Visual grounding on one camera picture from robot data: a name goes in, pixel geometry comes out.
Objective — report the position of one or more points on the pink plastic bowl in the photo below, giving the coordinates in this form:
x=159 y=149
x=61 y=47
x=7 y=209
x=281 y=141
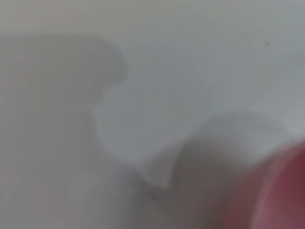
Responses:
x=283 y=193

